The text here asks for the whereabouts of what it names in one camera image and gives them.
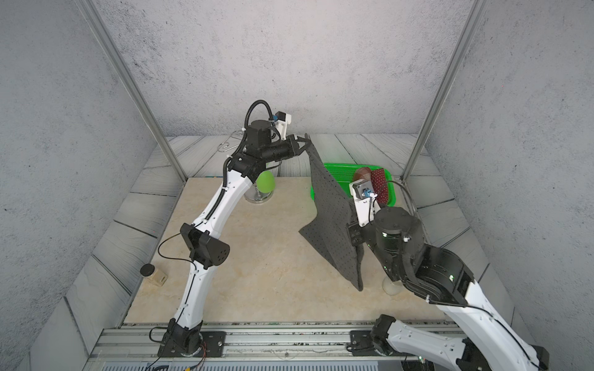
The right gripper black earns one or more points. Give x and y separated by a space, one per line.
356 233

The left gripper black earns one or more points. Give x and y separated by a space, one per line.
290 145

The grey polka dot skirt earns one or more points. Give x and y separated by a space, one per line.
328 232

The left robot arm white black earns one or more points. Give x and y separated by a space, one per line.
202 236

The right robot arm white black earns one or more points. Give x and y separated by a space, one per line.
442 279

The green plastic basket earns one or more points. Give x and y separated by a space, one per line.
344 173

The green plastic wine glass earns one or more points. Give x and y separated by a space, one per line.
266 182

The small translucent plastic bottle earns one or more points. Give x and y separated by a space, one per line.
392 288

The red dotted rolled skirt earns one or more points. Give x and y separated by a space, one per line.
380 184

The brown plaid rolled skirt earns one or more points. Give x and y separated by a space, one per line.
364 173

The small bottle black cap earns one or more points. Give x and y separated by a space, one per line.
153 275

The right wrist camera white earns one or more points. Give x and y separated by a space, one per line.
364 198

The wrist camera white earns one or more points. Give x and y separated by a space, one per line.
364 198
283 118

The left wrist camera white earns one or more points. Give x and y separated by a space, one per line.
283 118

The silver wire glass rack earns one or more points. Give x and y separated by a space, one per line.
227 148

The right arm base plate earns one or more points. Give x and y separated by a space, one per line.
366 343

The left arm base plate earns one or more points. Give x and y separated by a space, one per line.
181 341

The right aluminium frame post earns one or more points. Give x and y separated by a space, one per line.
459 52

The aluminium frame post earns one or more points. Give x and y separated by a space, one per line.
93 18
459 52

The left aluminium frame post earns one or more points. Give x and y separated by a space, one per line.
93 18

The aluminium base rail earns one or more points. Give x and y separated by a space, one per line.
251 346

